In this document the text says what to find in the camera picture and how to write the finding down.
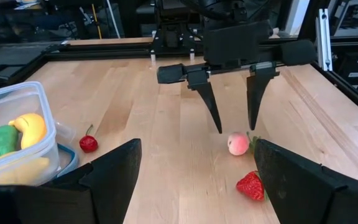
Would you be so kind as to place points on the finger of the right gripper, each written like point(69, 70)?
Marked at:
point(208, 96)
point(256, 93)

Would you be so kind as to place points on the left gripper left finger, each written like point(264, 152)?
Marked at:
point(117, 174)

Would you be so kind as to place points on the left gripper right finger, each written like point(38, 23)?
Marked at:
point(291, 186)

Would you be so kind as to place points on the red toy cherry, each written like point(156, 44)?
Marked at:
point(88, 144)

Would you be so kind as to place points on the red toy strawberry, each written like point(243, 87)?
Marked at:
point(253, 141)
point(250, 186)

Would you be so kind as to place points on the pink toy peach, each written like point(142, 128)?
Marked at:
point(238, 143)

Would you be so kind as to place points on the yellow toy banana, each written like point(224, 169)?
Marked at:
point(31, 130)

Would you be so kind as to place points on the yellow toy lemon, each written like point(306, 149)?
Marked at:
point(20, 172)

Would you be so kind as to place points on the green toy pea pod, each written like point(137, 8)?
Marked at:
point(2, 141)

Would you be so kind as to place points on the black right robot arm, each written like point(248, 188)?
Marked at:
point(216, 9)

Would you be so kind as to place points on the clear plastic tupperware container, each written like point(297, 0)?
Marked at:
point(42, 99)

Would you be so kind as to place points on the clear lid with blue rim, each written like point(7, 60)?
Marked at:
point(73, 161)

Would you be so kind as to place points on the silver aluminium extrusion post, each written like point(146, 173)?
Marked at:
point(323, 40)

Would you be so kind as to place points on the black aluminium table frame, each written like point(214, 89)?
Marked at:
point(104, 51)

